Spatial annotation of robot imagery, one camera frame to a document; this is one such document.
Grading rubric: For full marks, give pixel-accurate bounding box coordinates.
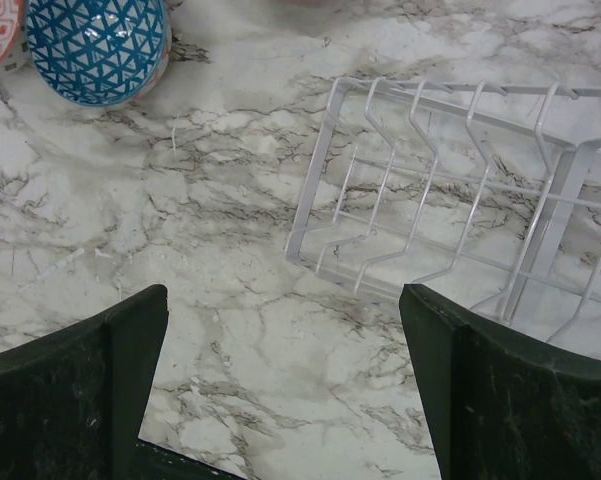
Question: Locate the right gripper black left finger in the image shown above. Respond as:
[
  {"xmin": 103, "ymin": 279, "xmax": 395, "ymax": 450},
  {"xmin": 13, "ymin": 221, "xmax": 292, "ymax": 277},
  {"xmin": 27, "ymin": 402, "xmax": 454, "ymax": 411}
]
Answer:
[{"xmin": 0, "ymin": 284, "xmax": 169, "ymax": 479}]

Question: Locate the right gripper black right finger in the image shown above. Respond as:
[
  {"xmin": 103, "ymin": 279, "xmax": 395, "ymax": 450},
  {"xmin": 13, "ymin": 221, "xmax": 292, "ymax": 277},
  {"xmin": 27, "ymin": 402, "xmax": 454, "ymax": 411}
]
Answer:
[{"xmin": 399, "ymin": 284, "xmax": 601, "ymax": 479}]

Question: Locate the blue triangle pattern bowl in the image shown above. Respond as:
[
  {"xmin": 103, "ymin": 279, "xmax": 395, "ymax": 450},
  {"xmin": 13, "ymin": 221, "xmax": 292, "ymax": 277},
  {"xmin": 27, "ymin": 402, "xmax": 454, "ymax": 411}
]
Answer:
[{"xmin": 25, "ymin": 0, "xmax": 172, "ymax": 107}]

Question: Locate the red diamond pattern bowl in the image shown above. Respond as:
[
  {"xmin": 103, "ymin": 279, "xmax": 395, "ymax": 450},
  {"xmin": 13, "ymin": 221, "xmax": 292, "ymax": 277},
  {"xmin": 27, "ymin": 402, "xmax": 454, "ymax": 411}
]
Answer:
[{"xmin": 0, "ymin": 0, "xmax": 28, "ymax": 77}]

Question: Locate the white wire dish rack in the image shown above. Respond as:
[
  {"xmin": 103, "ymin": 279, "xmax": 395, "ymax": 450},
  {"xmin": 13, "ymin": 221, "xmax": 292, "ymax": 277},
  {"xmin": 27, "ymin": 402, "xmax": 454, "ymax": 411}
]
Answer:
[{"xmin": 285, "ymin": 77, "xmax": 601, "ymax": 356}]

